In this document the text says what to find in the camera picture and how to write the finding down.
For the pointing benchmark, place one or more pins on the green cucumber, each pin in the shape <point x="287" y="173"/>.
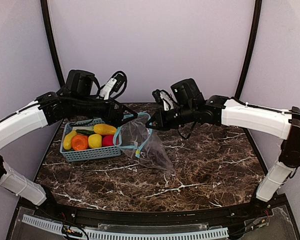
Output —
<point x="85" y="132"/>

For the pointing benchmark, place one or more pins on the yellow lemon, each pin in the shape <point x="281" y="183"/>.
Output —
<point x="95" y="141"/>

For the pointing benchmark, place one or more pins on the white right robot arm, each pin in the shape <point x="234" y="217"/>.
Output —
<point x="229" y="111"/>

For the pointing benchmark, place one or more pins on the black front rail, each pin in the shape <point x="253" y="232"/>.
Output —
<point x="224" y="216"/>

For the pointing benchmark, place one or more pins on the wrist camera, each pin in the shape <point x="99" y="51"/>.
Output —
<point x="162" y="97"/>
<point x="114" y="87"/>

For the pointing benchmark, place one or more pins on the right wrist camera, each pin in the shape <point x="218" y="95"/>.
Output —
<point x="162" y="97"/>

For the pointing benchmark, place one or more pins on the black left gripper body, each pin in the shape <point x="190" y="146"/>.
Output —
<point x="118" y="113"/>

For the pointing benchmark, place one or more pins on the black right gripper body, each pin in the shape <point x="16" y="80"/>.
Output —
<point x="162" y="120"/>

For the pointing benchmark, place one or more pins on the yellow pear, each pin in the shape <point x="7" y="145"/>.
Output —
<point x="67" y="141"/>

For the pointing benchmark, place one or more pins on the orange fruit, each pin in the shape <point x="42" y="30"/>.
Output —
<point x="80" y="143"/>

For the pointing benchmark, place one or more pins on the light blue plastic basket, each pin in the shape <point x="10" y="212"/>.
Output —
<point x="88" y="154"/>

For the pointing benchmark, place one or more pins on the light blue cable duct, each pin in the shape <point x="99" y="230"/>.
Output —
<point x="125" y="232"/>

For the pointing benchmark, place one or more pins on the clear zip top bag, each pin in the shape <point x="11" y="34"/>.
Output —
<point x="142" y="144"/>

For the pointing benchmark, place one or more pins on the white garlic bulb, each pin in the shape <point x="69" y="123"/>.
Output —
<point x="85" y="128"/>

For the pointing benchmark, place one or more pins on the yellow mango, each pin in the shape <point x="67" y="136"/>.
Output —
<point x="104" y="129"/>

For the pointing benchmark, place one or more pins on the red apple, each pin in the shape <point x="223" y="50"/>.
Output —
<point x="108" y="141"/>

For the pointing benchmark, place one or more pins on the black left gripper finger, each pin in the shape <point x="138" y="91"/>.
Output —
<point x="125" y="120"/>
<point x="127" y="112"/>

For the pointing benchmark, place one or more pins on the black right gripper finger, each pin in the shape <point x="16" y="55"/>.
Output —
<point x="156" y="118"/>
<point x="154" y="126"/>

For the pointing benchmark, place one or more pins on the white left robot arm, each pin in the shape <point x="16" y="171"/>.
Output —
<point x="81" y="95"/>

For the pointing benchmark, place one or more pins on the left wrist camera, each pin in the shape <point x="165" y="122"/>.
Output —
<point x="114" y="87"/>

